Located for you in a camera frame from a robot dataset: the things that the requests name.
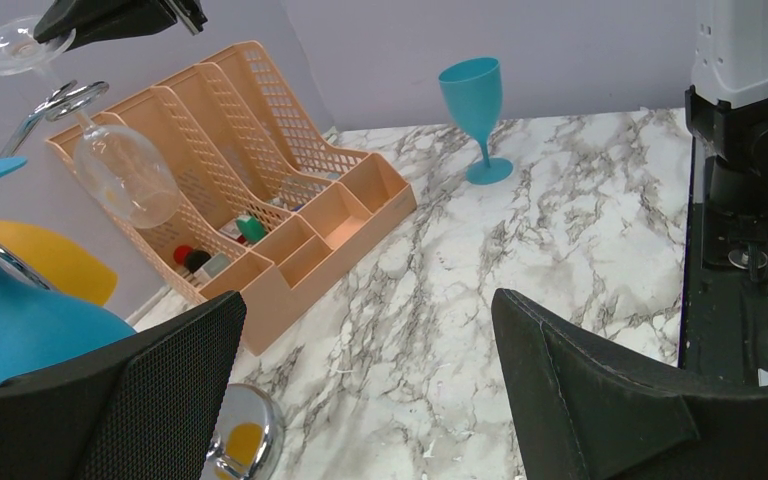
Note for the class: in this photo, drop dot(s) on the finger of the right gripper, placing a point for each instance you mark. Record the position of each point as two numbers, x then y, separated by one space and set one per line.
93 21

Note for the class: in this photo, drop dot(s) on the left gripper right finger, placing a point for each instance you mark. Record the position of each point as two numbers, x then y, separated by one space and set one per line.
584 407

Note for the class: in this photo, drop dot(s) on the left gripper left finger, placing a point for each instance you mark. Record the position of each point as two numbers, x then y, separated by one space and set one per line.
144 407

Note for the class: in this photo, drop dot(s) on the blue plastic goblet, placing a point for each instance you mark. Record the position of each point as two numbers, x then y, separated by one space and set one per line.
473 94
40 328

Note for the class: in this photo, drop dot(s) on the short clear wine glass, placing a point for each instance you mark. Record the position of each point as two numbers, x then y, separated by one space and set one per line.
117 165

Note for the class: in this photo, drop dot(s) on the orange plastic goblet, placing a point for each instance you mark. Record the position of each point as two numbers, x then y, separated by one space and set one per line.
36 255

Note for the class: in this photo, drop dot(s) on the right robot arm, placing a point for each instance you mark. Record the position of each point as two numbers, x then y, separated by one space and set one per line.
726 104

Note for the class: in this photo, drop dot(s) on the chrome wine glass rack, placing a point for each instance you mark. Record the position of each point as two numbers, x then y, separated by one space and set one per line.
246 449

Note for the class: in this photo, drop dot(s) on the peach desk organizer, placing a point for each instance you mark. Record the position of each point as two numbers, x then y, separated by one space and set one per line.
269 208

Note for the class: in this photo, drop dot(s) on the black base frame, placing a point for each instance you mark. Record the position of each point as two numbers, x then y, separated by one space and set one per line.
724 320

